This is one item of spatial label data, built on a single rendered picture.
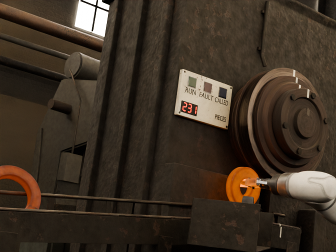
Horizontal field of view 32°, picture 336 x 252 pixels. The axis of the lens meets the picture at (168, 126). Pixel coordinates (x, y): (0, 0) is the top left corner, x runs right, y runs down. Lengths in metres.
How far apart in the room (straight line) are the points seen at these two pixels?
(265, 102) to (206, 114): 0.24
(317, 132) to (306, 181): 0.50
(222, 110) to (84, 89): 4.46
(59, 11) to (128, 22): 6.27
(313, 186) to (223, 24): 0.85
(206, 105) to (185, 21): 0.34
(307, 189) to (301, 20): 1.08
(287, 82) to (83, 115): 4.42
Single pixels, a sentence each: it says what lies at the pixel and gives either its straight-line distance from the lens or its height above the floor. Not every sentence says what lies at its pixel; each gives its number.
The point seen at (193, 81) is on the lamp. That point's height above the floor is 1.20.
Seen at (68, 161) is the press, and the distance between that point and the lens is 6.36.
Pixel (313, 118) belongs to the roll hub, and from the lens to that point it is 2.44.
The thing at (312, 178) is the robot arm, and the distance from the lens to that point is 2.01.
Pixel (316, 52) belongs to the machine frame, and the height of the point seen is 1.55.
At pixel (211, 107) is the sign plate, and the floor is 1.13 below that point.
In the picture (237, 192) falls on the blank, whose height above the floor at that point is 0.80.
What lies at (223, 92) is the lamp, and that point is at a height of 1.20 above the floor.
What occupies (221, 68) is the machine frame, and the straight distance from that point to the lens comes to 2.45.
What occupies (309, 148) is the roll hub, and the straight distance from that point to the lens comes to 2.42.
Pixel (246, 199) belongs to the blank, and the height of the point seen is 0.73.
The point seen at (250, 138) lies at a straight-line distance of 2.30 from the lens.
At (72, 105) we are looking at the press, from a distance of 6.86.
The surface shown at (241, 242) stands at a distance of 1.75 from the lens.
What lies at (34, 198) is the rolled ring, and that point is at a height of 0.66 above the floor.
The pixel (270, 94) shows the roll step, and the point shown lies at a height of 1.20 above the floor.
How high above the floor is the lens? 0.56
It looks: 12 degrees up
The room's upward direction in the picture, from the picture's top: 8 degrees clockwise
